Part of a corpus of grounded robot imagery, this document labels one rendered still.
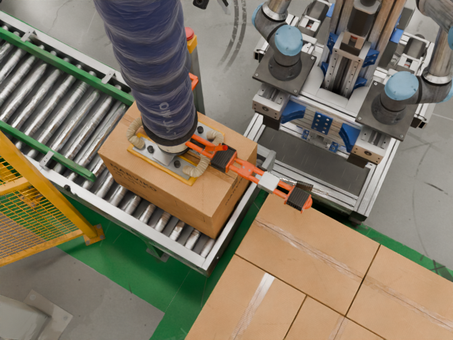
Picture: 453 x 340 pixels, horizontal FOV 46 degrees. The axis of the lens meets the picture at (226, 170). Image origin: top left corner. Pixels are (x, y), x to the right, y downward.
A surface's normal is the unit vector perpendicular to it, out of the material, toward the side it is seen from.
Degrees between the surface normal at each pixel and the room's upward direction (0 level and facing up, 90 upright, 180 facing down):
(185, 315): 0
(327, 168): 0
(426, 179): 0
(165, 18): 82
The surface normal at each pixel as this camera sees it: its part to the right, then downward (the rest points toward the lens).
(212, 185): -0.02, -0.37
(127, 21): -0.03, 0.86
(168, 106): 0.29, 0.79
